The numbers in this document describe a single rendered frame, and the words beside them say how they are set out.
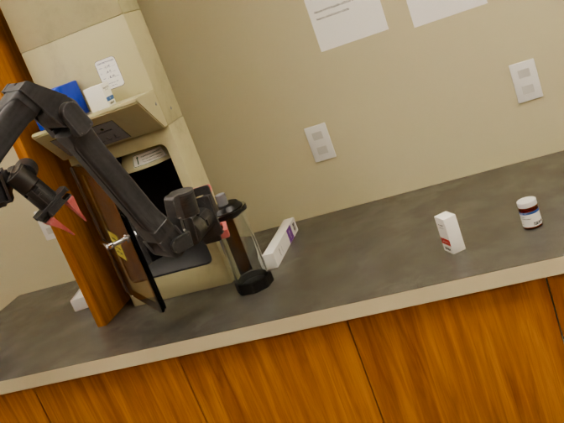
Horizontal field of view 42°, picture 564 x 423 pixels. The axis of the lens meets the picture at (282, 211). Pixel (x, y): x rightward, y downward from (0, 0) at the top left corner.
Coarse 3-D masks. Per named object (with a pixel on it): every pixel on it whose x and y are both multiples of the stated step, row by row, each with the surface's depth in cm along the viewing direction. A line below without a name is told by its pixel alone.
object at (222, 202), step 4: (216, 196) 189; (220, 196) 189; (224, 196) 189; (216, 200) 190; (220, 200) 189; (224, 200) 189; (228, 200) 194; (232, 200) 192; (236, 200) 191; (220, 204) 190; (224, 204) 190; (228, 204) 189; (232, 204) 188; (236, 204) 189; (240, 204) 190; (220, 208) 188; (224, 208) 187; (228, 208) 187; (232, 208) 188; (236, 208) 188; (220, 212) 187; (224, 212) 187; (228, 212) 187
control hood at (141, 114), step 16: (144, 96) 185; (96, 112) 185; (112, 112) 184; (128, 112) 184; (144, 112) 185; (160, 112) 191; (128, 128) 190; (144, 128) 191; (160, 128) 192; (48, 144) 194
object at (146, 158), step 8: (160, 144) 204; (136, 152) 202; (144, 152) 202; (152, 152) 202; (160, 152) 203; (168, 152) 204; (128, 160) 203; (136, 160) 202; (144, 160) 201; (152, 160) 201; (160, 160) 202; (128, 168) 203; (136, 168) 202; (144, 168) 201
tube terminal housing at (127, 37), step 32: (96, 32) 189; (128, 32) 187; (32, 64) 196; (64, 64) 194; (128, 64) 190; (160, 64) 199; (128, 96) 193; (160, 96) 194; (192, 160) 202; (224, 256) 206; (160, 288) 212; (192, 288) 210
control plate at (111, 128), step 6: (96, 126) 188; (102, 126) 188; (108, 126) 189; (114, 126) 189; (96, 132) 190; (102, 132) 191; (108, 132) 191; (114, 132) 191; (120, 132) 191; (102, 138) 193; (108, 138) 194; (114, 138) 194; (120, 138) 194; (60, 144) 194; (66, 150) 197
